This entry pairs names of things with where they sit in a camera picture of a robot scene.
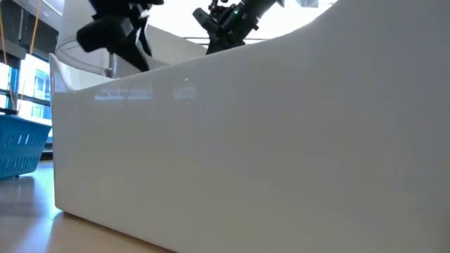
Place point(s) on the blue perforated plastic basket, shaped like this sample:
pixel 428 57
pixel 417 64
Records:
pixel 21 147

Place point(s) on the white plastic basket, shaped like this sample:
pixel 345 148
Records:
pixel 246 158

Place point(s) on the white fabric lamp shade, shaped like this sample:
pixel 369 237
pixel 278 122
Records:
pixel 70 19

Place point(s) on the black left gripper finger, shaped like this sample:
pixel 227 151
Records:
pixel 135 59
pixel 145 35

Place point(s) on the silver lamp stand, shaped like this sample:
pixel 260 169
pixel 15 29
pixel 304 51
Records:
pixel 112 66

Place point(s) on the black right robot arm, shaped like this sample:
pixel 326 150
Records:
pixel 260 5

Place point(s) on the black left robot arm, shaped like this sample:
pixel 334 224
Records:
pixel 116 4

